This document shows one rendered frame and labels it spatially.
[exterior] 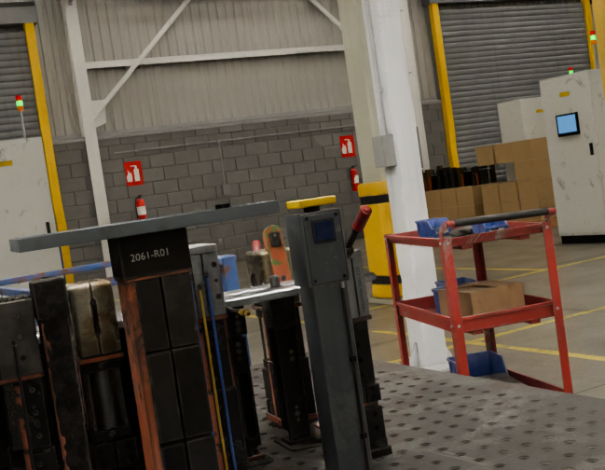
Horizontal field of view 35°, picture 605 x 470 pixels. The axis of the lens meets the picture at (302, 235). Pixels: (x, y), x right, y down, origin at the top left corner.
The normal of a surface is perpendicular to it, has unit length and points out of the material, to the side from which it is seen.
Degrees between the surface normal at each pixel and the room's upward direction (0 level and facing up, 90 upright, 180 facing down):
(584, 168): 90
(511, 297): 90
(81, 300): 90
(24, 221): 90
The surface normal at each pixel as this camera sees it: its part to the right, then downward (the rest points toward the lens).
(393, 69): 0.47, -0.02
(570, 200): -0.86, 0.15
